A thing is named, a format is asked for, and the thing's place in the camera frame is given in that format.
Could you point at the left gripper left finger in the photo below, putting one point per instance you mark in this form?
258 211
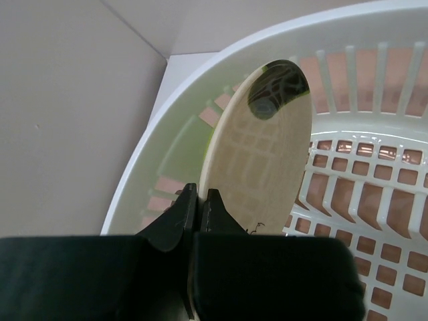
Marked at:
114 277

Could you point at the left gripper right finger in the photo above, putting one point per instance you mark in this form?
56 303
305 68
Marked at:
241 276

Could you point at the cream plate with black patch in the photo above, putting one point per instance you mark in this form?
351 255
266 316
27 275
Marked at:
260 156

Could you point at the lime green plate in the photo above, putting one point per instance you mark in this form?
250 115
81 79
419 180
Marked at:
236 94

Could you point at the white pink dish rack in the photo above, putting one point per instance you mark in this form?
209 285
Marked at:
366 177

